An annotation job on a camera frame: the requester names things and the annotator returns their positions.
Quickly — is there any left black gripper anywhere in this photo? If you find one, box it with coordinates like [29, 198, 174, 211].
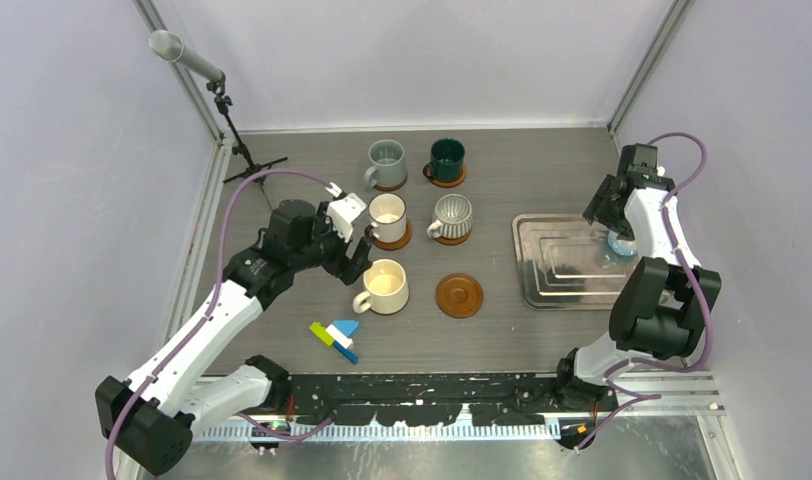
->
[290, 203, 371, 284]

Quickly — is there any cream mug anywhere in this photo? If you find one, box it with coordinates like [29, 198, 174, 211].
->
[352, 259, 410, 315]

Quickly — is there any wooden coaster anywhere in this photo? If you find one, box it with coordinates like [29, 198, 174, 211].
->
[435, 231, 473, 246]
[372, 175, 408, 192]
[435, 273, 484, 319]
[422, 164, 467, 189]
[372, 222, 413, 251]

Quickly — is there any ribbed clear glass cup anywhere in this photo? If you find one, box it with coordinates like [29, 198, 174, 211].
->
[368, 193, 407, 243]

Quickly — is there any white mug blue outside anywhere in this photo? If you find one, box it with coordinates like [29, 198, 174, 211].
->
[606, 231, 638, 257]

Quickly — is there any ribbed grey cup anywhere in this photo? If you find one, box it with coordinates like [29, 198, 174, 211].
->
[426, 194, 473, 240]

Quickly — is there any metal tray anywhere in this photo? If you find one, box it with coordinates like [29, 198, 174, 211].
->
[511, 214, 639, 311]

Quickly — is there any dark teal mug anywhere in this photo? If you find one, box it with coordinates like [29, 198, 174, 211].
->
[422, 138, 466, 184]

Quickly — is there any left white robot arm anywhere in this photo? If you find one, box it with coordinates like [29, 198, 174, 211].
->
[95, 193, 372, 478]

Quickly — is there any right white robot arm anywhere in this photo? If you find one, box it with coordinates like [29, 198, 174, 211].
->
[552, 144, 722, 411]

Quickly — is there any coloured toy brick stack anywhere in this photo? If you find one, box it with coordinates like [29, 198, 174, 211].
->
[309, 319, 360, 365]

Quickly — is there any black microphone tripod stand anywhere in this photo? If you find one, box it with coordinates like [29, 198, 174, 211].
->
[206, 79, 288, 184]

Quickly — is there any grey microphone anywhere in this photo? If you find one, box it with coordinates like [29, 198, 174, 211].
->
[148, 30, 225, 82]

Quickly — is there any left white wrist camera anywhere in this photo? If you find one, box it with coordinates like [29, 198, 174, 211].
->
[326, 182, 367, 244]

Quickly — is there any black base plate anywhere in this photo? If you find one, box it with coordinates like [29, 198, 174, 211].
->
[223, 373, 621, 428]

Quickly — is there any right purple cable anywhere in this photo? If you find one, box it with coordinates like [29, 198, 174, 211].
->
[575, 131, 715, 454]

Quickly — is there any purple cable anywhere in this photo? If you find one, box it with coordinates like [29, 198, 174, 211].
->
[575, 131, 715, 454]
[103, 168, 344, 480]

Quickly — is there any aluminium frame rail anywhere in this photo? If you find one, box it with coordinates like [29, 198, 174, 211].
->
[192, 372, 725, 448]

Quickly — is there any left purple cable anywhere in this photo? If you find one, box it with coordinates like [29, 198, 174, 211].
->
[103, 168, 344, 480]

